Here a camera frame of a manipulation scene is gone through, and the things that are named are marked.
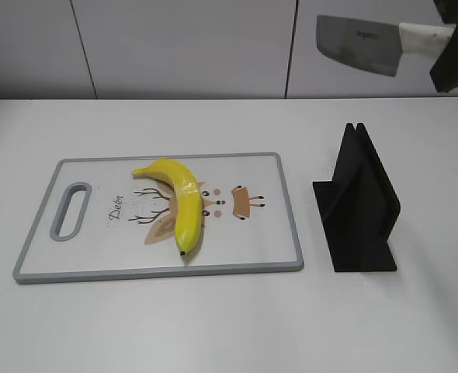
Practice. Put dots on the cleaver with white handle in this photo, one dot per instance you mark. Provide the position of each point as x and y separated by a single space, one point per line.
377 47

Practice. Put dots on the yellow plastic banana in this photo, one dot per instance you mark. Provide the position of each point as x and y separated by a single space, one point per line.
188 196

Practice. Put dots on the white grey-rimmed cutting board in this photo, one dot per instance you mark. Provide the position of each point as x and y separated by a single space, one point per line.
96 222

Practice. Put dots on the black knife stand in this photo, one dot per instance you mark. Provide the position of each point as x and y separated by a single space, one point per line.
358 206

